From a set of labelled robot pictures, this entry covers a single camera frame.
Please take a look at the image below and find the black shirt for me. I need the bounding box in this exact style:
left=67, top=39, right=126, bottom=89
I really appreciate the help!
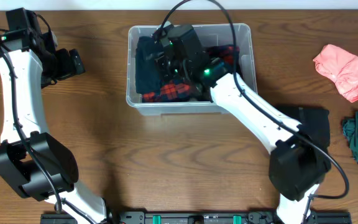
left=135, top=36, right=163, bottom=95

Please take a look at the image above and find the clear plastic storage container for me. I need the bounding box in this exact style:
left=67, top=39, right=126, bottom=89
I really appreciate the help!
left=126, top=23, right=257, bottom=116

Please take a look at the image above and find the red plaid flannel shirt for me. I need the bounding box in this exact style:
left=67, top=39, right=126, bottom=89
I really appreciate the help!
left=142, top=44, right=234, bottom=103

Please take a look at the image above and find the black garment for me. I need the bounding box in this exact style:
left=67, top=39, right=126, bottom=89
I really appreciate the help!
left=275, top=105, right=331, bottom=150

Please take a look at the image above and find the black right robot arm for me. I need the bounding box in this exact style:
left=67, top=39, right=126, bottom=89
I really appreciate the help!
left=154, top=24, right=331, bottom=223

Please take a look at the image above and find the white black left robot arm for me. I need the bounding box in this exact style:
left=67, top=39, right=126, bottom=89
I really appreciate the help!
left=0, top=8, right=112, bottom=223

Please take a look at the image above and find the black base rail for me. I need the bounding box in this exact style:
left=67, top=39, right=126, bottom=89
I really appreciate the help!
left=40, top=211, right=352, bottom=224

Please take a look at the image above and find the pink garment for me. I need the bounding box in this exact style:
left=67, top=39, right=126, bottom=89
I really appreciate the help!
left=313, top=44, right=358, bottom=103

